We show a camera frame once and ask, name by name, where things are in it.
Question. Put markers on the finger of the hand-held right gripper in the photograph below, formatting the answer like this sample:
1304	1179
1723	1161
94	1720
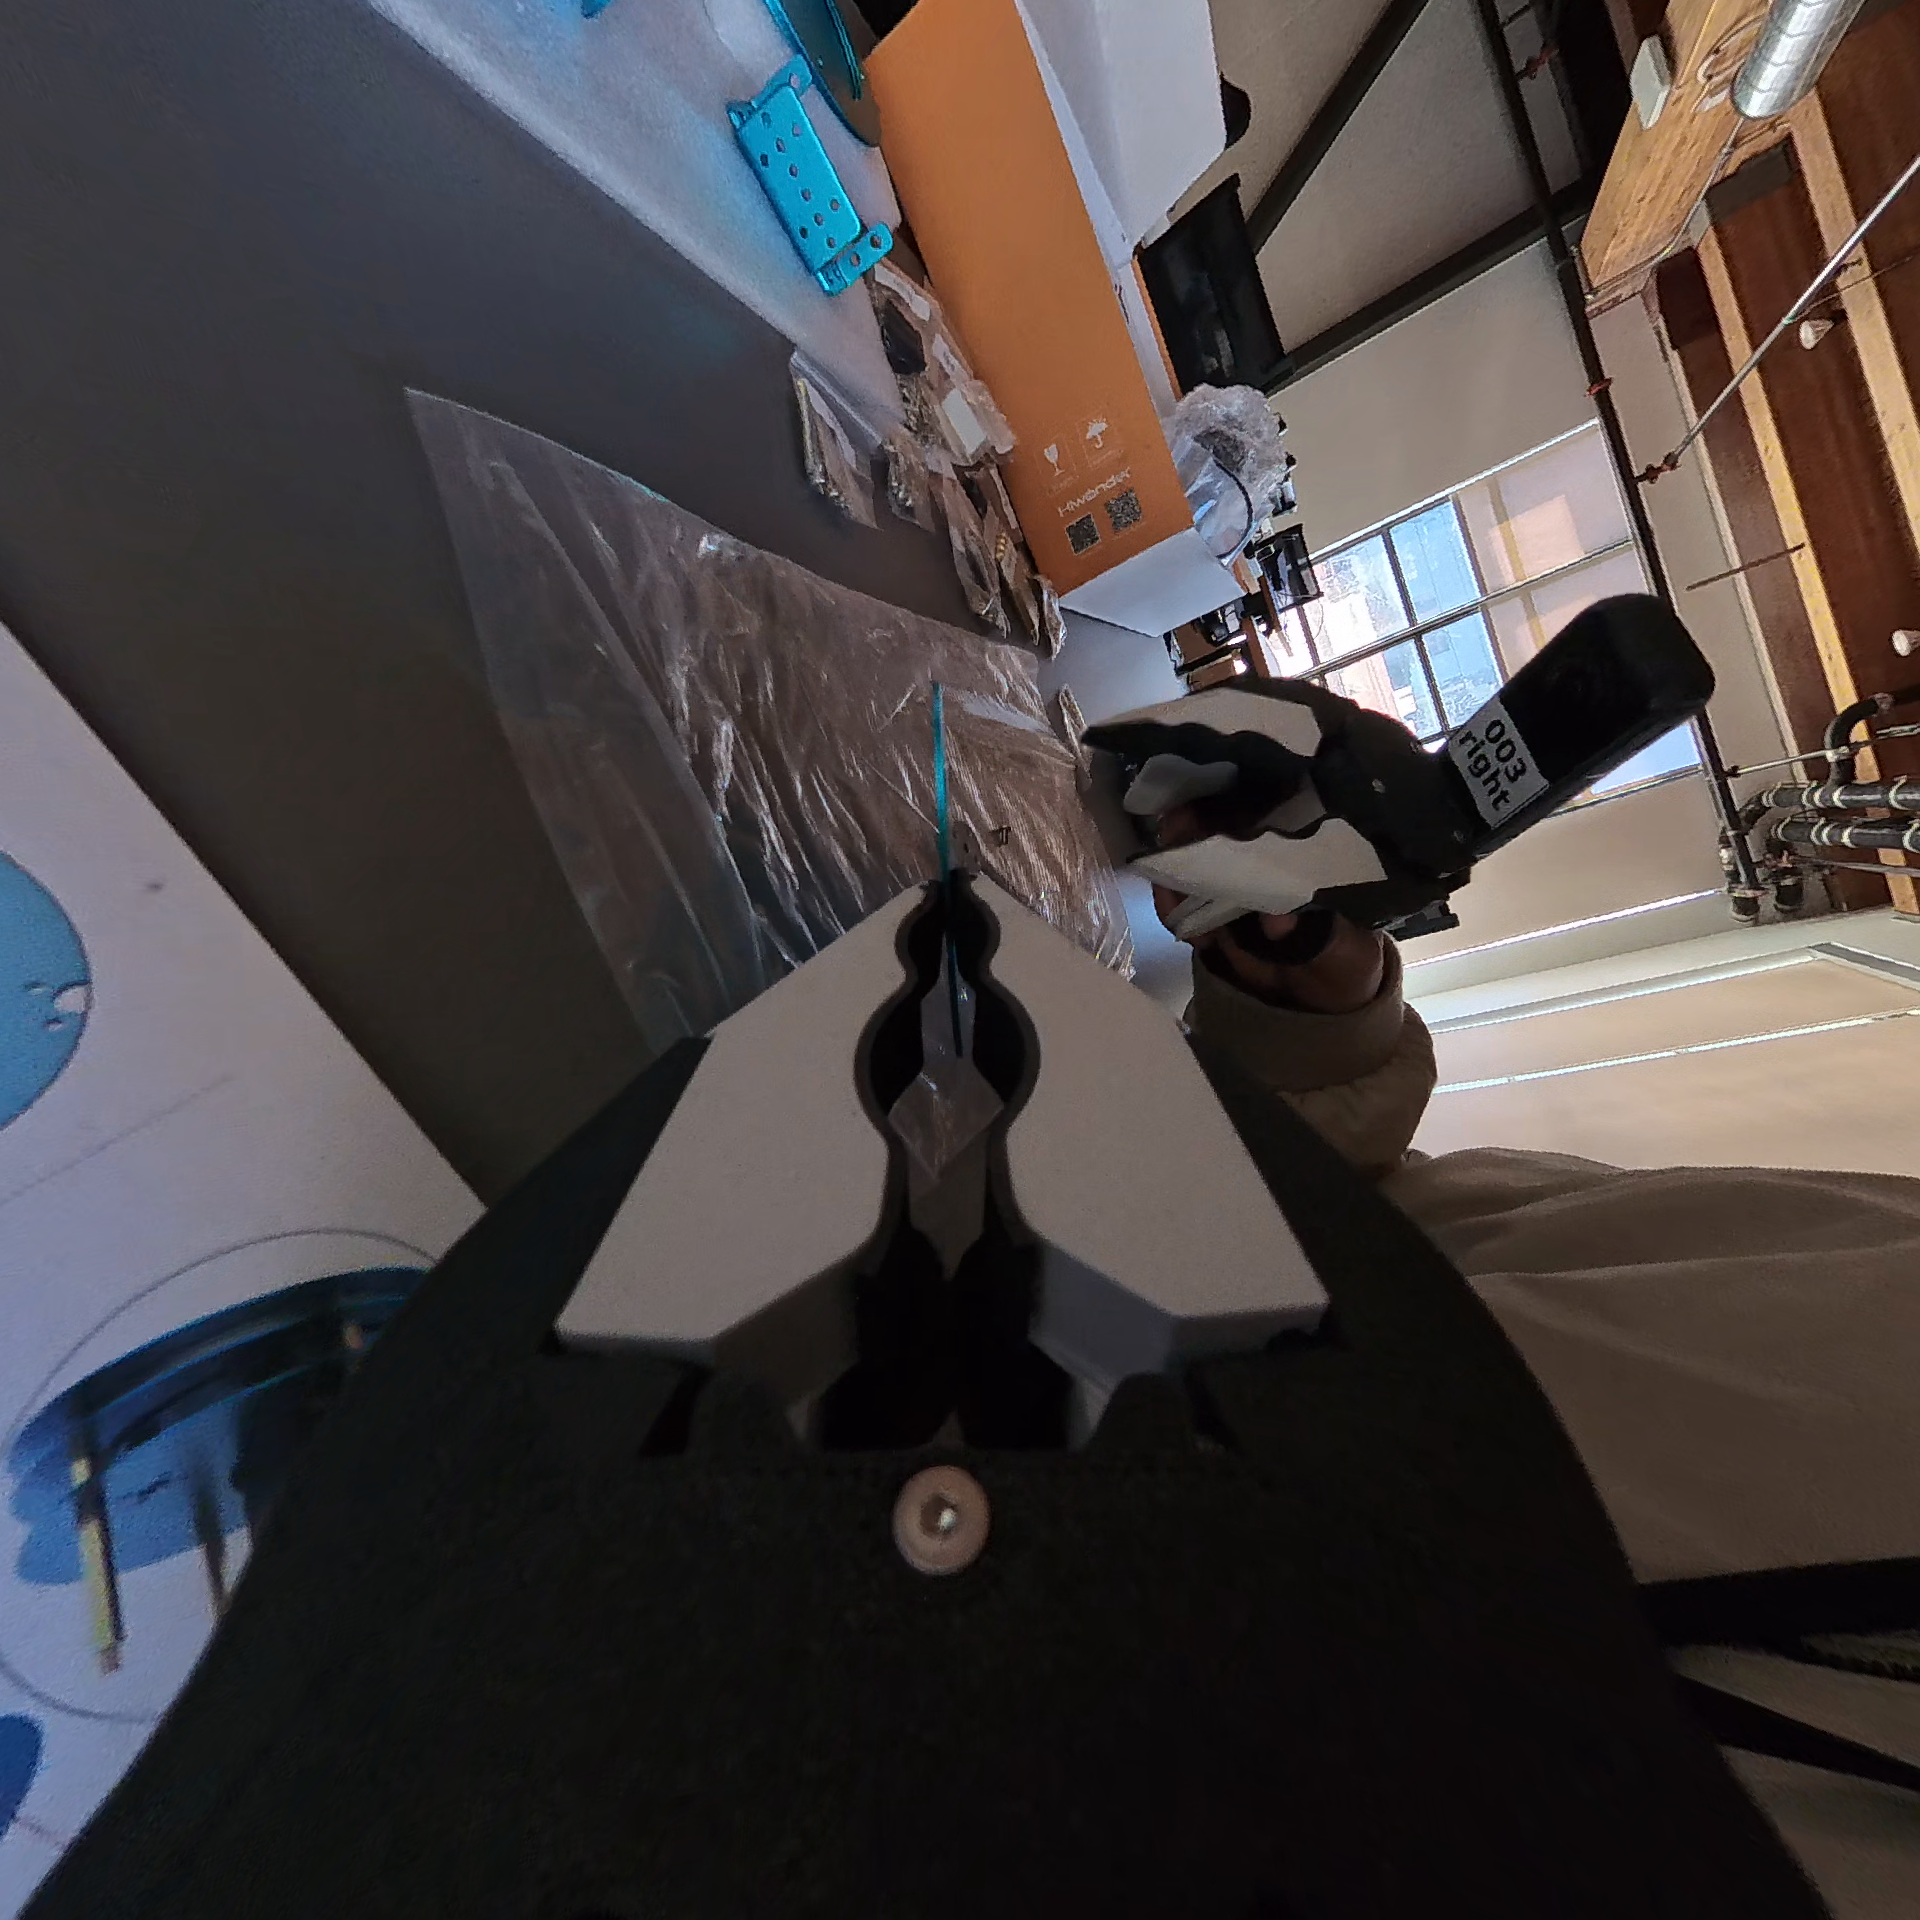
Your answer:
1266	720
1275	861

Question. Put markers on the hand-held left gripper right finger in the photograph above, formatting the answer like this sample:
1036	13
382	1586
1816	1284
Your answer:
1154	1200

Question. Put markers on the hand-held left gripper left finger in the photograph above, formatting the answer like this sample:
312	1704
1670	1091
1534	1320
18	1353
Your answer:
720	1200

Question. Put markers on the teal round metal plate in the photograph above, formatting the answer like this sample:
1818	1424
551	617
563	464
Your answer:
943	780

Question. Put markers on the person's right forearm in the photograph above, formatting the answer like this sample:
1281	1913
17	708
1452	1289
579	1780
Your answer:
1306	1065

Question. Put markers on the person's right hand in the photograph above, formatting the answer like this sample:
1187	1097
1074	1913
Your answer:
1320	983

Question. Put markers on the large window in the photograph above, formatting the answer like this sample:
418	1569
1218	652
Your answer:
1425	599

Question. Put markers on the ceiling pipes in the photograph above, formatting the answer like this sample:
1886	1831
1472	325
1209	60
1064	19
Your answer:
1828	796

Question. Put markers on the bubble wrap bundle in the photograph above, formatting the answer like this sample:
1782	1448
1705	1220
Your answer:
1224	450

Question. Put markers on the pile of clear hardware packets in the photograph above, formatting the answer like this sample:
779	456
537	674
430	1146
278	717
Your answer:
930	450

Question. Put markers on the black computer monitor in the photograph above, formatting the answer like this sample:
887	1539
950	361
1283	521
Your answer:
1214	283

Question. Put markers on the large clear plastic bag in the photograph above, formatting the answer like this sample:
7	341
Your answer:
750	720

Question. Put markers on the orange cardboard box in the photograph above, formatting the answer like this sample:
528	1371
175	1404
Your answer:
1020	300

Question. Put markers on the person's beige jacket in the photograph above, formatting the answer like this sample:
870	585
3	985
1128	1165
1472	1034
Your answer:
1651	1348

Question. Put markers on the white printed instruction sheet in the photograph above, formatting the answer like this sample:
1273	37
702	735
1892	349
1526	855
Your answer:
180	1049

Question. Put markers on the white foam sheet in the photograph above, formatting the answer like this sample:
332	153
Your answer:
630	119

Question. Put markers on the silver ventilation duct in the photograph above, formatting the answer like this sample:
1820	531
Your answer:
1800	53

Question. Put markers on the blue perforated metal bracket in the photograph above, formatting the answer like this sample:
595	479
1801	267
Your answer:
803	180

